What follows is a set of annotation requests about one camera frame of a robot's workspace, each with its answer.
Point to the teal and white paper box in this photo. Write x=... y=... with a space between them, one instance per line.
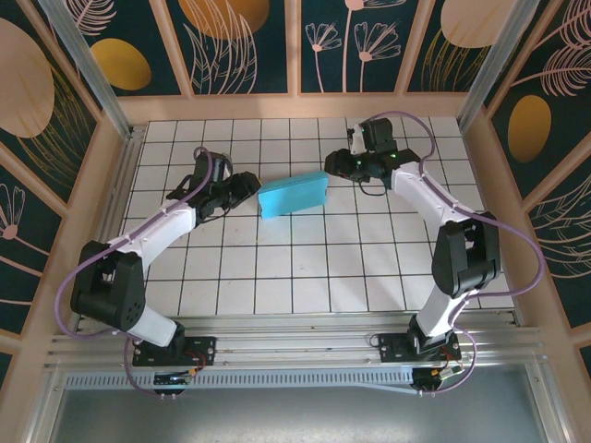
x=293 y=194

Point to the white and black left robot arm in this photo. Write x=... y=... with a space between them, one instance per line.
x=152 y=226

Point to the pink circle gold lines panel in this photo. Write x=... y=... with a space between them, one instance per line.
x=461 y=23

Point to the framed picture at left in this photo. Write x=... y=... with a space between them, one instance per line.
x=23 y=83

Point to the grey metal sheet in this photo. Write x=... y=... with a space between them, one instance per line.
x=295 y=420

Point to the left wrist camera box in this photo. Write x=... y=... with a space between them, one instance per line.
x=222 y=166

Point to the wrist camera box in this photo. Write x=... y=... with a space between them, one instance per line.
x=356 y=138
x=222 y=166

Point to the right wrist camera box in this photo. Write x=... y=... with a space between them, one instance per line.
x=356 y=138

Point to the pink flowers wall panel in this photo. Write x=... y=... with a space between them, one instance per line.
x=351 y=69

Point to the aluminium side frame rail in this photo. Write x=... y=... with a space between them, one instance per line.
x=120 y=184

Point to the aluminium right frame post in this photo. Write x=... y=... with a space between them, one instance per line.
x=495 y=69

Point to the aluminium frame post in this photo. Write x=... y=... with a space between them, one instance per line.
x=495 y=69
x=92 y=78

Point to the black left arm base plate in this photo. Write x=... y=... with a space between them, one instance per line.
x=203 y=350

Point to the aluminium base frame rails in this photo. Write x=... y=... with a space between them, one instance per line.
x=295 y=343

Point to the yellow oval fern wall panel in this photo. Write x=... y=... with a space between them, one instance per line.
x=531 y=129

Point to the orange circle leaf wall panel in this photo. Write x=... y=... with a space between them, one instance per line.
x=221 y=18

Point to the aluminium left frame post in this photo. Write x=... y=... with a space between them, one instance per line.
x=92 y=78

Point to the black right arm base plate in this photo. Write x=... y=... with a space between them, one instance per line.
x=392 y=346

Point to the pink leaf outline wall panel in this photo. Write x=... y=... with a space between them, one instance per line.
x=568 y=240

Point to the single flower stems wall panel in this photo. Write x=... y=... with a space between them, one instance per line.
x=23 y=258

